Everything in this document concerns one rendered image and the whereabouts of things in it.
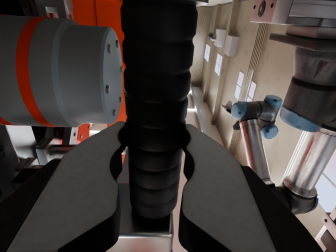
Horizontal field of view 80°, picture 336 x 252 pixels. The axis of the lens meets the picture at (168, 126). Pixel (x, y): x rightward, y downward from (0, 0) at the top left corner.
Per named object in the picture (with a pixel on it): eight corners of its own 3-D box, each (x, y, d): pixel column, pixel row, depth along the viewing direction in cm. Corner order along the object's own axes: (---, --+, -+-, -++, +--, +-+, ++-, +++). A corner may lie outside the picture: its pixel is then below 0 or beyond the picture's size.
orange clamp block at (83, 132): (47, 139, 52) (62, 145, 60) (78, 140, 52) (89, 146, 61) (51, 113, 54) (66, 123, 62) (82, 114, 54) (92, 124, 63)
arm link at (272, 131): (282, 124, 91) (276, 140, 95) (266, 113, 100) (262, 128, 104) (267, 125, 89) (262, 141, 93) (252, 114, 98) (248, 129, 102)
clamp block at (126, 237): (37, 235, 13) (54, 276, 16) (175, 235, 14) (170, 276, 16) (68, 179, 18) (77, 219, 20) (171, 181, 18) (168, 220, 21)
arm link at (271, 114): (265, 101, 84) (258, 124, 89) (288, 100, 87) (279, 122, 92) (254, 94, 91) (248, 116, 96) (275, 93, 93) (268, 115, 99)
